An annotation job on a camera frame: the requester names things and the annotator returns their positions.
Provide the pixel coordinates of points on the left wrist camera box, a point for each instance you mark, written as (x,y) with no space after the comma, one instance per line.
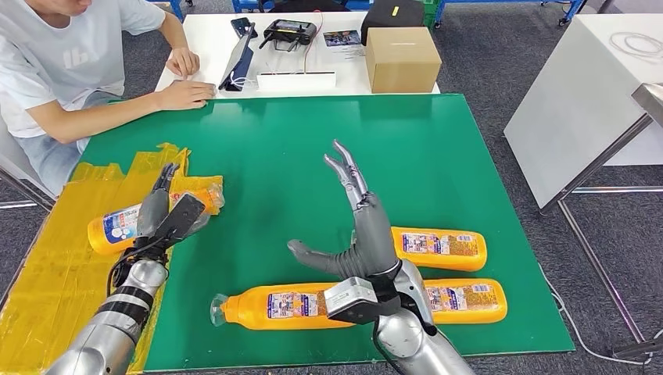
(181,217)

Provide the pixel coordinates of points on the blue metal rack frame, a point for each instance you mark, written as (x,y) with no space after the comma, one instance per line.
(248,5)
(497,2)
(177,10)

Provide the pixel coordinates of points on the person's left forearm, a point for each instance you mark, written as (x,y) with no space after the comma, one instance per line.
(176,33)

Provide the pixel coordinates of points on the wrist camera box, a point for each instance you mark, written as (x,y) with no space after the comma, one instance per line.
(181,217)
(352,300)

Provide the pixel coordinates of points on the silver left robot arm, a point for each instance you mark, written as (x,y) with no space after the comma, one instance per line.
(114,321)

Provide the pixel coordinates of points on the steel table frame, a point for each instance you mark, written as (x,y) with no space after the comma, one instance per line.
(650,101)

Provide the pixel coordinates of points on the person's hand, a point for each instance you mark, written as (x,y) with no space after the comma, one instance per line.
(182,63)
(184,96)

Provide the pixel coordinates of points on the orange detergent bottle clear cap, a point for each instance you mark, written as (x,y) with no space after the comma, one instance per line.
(487,305)
(248,308)
(111,230)
(440,248)

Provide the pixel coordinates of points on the white bench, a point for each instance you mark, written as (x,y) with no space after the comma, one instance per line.
(15,165)

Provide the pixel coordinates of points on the printed leaflet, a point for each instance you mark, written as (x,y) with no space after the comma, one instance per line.
(342,39)

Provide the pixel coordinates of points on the brown cardboard box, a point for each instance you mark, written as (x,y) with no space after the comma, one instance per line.
(401,59)

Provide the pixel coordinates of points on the dark smartphone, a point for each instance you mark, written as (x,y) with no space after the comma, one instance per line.
(240,26)

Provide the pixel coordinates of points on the person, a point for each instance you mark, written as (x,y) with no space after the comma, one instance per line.
(62,62)

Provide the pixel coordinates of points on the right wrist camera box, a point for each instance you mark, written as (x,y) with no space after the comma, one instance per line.
(352,300)

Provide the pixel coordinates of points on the white desk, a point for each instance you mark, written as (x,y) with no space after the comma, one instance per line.
(217,41)

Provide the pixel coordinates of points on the person's right hand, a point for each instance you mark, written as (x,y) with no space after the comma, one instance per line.
(184,96)

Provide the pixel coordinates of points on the long white box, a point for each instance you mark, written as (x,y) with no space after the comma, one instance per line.
(295,82)

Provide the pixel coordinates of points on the black remote controller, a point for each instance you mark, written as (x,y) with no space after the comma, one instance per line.
(290,32)

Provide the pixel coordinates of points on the tablet in dark case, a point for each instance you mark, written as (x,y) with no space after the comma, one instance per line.
(239,59)

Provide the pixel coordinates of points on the green table mat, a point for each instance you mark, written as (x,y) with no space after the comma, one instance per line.
(290,155)

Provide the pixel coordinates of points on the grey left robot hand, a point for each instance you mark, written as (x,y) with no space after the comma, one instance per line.
(153,212)

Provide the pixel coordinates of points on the black bag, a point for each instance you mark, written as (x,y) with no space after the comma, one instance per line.
(383,18)

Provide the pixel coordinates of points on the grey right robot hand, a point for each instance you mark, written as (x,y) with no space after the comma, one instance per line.
(375,238)

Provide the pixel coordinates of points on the person's left hand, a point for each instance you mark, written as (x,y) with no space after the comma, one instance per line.
(182,63)

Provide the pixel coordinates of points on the person's right forearm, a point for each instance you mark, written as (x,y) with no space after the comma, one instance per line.
(93,119)

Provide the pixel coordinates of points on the white side table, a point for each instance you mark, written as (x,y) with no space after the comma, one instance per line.
(570,93)

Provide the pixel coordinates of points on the green plastic crate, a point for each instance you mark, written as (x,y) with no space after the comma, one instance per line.
(431,13)

